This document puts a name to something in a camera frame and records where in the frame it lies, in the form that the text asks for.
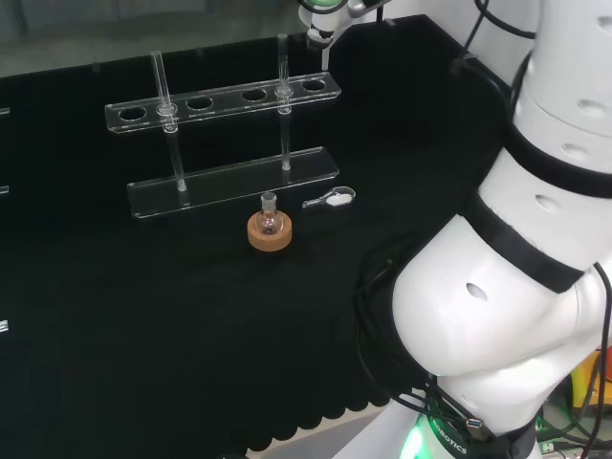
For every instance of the black cloth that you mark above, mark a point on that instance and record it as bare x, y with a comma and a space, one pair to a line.
143, 311

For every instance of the clear glass weighing funnel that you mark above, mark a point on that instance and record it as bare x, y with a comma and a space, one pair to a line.
334, 198

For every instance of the clear plastic funnel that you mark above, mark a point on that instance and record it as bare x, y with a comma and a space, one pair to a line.
325, 59

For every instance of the yellow stop button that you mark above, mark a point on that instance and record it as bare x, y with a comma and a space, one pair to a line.
585, 382

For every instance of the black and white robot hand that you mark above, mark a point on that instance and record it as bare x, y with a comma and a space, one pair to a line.
321, 21

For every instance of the clear round-bottom flask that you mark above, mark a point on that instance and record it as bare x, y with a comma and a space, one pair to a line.
269, 221

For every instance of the clear acrylic funnel stand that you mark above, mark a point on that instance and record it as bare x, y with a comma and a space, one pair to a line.
225, 184

